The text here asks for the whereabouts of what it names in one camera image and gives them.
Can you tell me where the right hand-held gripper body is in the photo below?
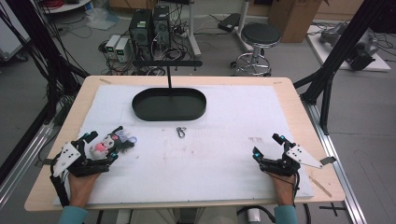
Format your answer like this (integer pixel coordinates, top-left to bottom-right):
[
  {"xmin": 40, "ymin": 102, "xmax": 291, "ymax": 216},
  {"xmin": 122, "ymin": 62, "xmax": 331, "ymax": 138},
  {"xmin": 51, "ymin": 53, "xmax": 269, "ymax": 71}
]
[{"xmin": 260, "ymin": 143, "xmax": 324, "ymax": 177}]

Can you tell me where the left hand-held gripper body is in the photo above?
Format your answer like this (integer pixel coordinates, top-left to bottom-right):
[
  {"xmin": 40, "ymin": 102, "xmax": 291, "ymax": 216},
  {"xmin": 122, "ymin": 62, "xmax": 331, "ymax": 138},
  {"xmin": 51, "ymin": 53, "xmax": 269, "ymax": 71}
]
[{"xmin": 50, "ymin": 139, "xmax": 111, "ymax": 178}]

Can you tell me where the black and white plush toy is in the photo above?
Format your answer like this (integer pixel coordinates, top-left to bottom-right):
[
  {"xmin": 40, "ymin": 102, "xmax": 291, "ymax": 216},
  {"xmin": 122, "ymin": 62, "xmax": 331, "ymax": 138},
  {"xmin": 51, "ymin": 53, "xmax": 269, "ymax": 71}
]
[{"xmin": 89, "ymin": 125, "xmax": 138, "ymax": 161}]

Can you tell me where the black oval-base stand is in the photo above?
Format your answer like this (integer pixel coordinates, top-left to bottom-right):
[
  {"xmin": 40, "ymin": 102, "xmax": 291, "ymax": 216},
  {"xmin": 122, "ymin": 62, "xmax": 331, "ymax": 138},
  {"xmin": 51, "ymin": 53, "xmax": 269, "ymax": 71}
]
[{"xmin": 131, "ymin": 59, "xmax": 207, "ymax": 122}]

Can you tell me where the person's left hand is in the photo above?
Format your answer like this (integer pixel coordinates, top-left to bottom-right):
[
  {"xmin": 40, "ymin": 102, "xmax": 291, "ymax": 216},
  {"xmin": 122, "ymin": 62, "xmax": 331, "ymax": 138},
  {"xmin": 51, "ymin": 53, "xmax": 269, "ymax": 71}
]
[{"xmin": 67, "ymin": 172, "xmax": 102, "ymax": 208}]

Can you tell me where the person's right hand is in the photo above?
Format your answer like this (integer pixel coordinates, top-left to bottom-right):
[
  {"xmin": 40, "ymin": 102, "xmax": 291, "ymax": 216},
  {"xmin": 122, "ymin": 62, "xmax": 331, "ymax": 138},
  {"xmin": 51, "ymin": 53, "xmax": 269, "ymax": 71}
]
[{"xmin": 269, "ymin": 174, "xmax": 297, "ymax": 207}]

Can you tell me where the black tape piece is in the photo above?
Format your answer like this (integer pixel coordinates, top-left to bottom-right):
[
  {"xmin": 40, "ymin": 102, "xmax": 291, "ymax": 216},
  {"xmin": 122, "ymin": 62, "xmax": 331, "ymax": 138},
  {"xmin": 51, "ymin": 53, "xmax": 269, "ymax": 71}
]
[{"xmin": 319, "ymin": 156, "xmax": 338, "ymax": 166}]

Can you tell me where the thin wooden stick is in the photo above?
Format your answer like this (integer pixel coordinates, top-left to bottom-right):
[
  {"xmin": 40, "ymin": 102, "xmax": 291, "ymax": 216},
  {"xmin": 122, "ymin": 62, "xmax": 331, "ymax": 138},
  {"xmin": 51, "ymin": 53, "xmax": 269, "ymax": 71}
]
[{"xmin": 308, "ymin": 175, "xmax": 333, "ymax": 199}]

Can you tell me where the white foam mat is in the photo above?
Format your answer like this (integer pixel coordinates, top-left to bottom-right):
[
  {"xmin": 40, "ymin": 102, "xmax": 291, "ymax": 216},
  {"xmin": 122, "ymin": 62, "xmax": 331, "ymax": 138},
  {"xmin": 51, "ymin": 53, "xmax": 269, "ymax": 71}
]
[{"xmin": 52, "ymin": 84, "xmax": 315, "ymax": 206}]

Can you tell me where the white plug box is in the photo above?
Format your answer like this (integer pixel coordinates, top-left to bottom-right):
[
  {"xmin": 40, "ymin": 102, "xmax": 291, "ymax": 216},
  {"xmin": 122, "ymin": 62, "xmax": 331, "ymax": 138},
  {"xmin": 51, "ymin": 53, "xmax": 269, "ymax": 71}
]
[{"xmin": 247, "ymin": 207, "xmax": 262, "ymax": 224}]

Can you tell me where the white power supply unit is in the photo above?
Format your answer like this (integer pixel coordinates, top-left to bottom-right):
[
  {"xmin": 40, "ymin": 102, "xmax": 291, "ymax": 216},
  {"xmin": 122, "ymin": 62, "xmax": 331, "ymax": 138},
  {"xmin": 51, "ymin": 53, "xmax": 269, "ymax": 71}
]
[
  {"xmin": 105, "ymin": 34, "xmax": 121, "ymax": 60},
  {"xmin": 114, "ymin": 37, "xmax": 131, "ymax": 63}
]

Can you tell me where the white floor board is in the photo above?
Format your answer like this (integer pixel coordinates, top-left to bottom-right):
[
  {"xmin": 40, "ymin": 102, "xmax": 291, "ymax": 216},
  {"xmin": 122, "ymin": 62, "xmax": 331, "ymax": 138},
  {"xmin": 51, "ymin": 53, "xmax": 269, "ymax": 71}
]
[{"xmin": 305, "ymin": 24, "xmax": 392, "ymax": 73}]

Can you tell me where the black round stool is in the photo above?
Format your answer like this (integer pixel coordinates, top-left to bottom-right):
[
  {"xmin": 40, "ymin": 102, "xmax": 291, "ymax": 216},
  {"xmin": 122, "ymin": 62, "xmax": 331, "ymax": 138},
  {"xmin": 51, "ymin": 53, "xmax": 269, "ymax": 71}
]
[{"xmin": 231, "ymin": 21, "xmax": 283, "ymax": 77}]

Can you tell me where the black computer tower green label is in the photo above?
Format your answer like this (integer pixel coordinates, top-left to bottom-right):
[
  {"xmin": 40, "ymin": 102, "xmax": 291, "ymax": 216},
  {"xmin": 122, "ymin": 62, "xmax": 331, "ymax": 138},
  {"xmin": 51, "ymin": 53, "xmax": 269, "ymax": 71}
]
[{"xmin": 128, "ymin": 8, "xmax": 154, "ymax": 61}]

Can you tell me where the clear plastic bag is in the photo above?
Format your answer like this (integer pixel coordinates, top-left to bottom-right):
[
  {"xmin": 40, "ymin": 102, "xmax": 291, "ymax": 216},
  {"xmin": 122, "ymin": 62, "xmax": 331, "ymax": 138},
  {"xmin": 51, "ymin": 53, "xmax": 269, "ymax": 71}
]
[{"xmin": 84, "ymin": 7, "xmax": 120, "ymax": 32}]

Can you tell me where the grey and black machine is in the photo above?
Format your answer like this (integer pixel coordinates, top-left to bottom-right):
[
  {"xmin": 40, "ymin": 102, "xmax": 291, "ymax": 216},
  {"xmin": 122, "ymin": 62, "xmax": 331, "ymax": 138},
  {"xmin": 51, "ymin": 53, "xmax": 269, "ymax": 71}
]
[{"xmin": 318, "ymin": 21, "xmax": 380, "ymax": 72}]

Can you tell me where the brown cardboard box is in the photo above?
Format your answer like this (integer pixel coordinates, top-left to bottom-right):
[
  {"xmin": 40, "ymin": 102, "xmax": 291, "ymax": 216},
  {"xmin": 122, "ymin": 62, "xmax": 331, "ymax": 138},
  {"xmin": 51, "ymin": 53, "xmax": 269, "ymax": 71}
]
[{"xmin": 267, "ymin": 0, "xmax": 330, "ymax": 44}]

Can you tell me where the white table leg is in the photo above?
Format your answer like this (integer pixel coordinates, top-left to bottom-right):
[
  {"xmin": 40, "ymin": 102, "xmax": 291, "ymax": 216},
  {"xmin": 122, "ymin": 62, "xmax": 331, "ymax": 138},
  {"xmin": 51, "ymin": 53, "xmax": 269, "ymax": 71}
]
[
  {"xmin": 233, "ymin": 0, "xmax": 254, "ymax": 52},
  {"xmin": 186, "ymin": 0, "xmax": 203, "ymax": 59}
]

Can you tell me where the black flat device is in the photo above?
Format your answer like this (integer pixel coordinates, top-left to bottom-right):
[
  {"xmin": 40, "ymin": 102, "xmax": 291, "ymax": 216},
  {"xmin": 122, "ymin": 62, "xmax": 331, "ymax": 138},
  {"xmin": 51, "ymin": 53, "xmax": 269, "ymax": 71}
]
[{"xmin": 217, "ymin": 12, "xmax": 242, "ymax": 33}]

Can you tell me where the white round table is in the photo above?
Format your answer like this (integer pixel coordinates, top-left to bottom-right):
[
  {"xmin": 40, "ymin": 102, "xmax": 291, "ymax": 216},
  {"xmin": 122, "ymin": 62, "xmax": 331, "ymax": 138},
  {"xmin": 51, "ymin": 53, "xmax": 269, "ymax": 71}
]
[{"xmin": 39, "ymin": 0, "xmax": 92, "ymax": 15}]

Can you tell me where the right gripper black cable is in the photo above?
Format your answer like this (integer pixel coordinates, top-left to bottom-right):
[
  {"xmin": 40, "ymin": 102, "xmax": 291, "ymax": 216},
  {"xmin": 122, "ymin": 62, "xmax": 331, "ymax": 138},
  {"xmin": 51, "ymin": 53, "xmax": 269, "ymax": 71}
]
[{"xmin": 291, "ymin": 171, "xmax": 302, "ymax": 208}]

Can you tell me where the aluminium rail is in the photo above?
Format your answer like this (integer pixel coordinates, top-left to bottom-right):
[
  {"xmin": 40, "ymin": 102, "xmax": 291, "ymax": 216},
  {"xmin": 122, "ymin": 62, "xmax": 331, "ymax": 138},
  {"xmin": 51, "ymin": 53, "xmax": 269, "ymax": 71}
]
[
  {"xmin": 0, "ymin": 122, "xmax": 55, "ymax": 208},
  {"xmin": 302, "ymin": 100, "xmax": 369, "ymax": 224}
]

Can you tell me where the black floor cable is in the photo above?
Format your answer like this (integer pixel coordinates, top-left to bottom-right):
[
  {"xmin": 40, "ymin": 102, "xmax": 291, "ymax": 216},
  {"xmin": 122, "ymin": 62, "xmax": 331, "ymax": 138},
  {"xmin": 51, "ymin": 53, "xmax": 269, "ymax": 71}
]
[{"xmin": 235, "ymin": 204, "xmax": 277, "ymax": 224}]

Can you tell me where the black metal frame strut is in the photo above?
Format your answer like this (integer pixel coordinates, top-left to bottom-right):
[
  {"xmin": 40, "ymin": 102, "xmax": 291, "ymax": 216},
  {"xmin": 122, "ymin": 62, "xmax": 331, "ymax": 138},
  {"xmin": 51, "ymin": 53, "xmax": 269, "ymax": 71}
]
[
  {"xmin": 0, "ymin": 0, "xmax": 91, "ymax": 125},
  {"xmin": 292, "ymin": 0, "xmax": 396, "ymax": 135}
]

